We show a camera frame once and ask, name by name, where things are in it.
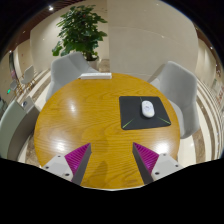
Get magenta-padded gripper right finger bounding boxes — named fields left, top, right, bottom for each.
left=131, top=142, right=184, bottom=186

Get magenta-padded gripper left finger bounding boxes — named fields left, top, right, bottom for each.
left=41, top=143, right=92, bottom=186

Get white cartoon-print computer mouse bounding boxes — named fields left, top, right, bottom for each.
left=141, top=100, right=156, bottom=119

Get black mouse pad green lines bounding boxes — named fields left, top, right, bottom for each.
left=118, top=95, right=172, bottom=131

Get grey shell chair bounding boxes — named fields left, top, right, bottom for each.
left=0, top=96, right=42, bottom=160
left=44, top=51, right=100, bottom=103
left=148, top=60, right=201, bottom=140

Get white power strip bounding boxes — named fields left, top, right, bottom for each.
left=78, top=72, right=113, bottom=80

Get white chair wooden legs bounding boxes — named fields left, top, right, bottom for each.
left=20, top=64, right=36, bottom=92

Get green potted plant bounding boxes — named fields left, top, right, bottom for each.
left=51, top=4, right=109, bottom=71

